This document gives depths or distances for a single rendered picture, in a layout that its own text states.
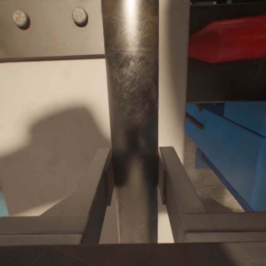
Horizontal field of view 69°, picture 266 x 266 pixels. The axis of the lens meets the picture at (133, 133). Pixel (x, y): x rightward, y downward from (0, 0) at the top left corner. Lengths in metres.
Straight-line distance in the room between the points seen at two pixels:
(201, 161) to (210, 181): 0.20
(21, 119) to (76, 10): 0.13
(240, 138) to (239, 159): 0.05
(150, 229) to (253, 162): 0.34
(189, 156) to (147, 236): 1.44
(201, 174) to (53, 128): 1.52
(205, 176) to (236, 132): 1.21
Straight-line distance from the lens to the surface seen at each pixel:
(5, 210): 0.53
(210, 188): 1.78
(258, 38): 0.32
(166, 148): 0.15
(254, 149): 0.46
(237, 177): 0.54
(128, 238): 0.17
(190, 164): 1.62
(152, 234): 0.17
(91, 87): 0.22
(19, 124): 0.26
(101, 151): 0.15
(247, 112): 0.48
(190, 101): 0.34
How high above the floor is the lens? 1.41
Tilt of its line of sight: 73 degrees down
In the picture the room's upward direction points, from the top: 177 degrees counter-clockwise
